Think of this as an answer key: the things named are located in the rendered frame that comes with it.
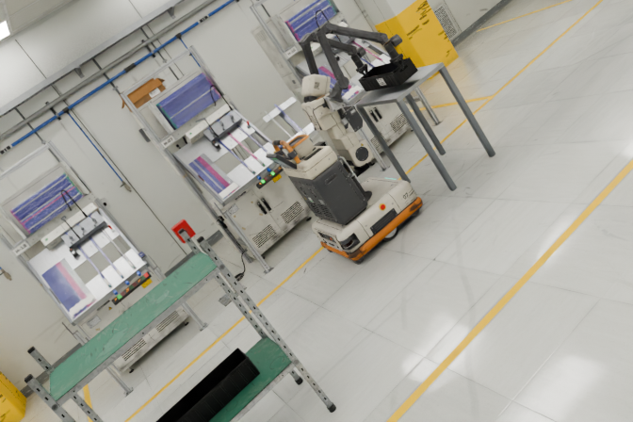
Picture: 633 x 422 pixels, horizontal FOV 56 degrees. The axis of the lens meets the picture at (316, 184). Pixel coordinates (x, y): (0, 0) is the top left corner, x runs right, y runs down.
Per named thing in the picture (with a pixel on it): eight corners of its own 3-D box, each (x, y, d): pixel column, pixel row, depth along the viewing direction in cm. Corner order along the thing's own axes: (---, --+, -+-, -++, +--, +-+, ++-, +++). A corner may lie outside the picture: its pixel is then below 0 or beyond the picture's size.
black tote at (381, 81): (365, 91, 467) (357, 80, 464) (381, 78, 471) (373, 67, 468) (400, 85, 414) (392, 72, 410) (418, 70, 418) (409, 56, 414)
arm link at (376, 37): (323, 34, 409) (325, 29, 398) (324, 25, 409) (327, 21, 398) (383, 45, 414) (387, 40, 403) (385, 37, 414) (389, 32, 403)
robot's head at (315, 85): (309, 94, 410) (312, 73, 409) (300, 97, 429) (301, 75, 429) (329, 97, 415) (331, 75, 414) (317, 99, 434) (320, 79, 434)
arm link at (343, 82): (311, 32, 408) (313, 28, 398) (329, 24, 409) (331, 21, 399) (338, 91, 410) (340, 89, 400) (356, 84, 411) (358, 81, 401)
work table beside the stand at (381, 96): (453, 190, 427) (396, 98, 406) (405, 185, 492) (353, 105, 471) (495, 154, 438) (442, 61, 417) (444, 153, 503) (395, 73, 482)
